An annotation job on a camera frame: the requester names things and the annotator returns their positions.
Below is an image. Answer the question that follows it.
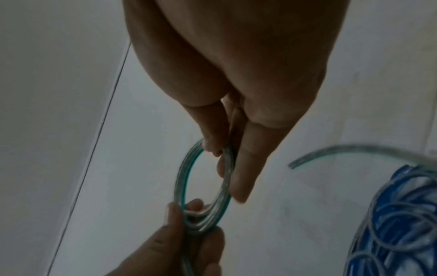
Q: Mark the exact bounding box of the person's right hand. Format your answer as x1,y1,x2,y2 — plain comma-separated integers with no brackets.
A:
121,0,350,204

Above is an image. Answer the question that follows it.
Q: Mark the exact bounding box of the person's left hand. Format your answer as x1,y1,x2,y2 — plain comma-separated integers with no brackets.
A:
113,198,227,276

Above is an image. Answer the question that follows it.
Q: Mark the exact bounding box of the green tube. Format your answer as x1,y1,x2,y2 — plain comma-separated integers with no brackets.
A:
172,138,437,276

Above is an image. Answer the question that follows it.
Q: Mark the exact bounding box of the pile of blue tubing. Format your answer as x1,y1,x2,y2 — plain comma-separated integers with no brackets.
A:
342,164,437,276

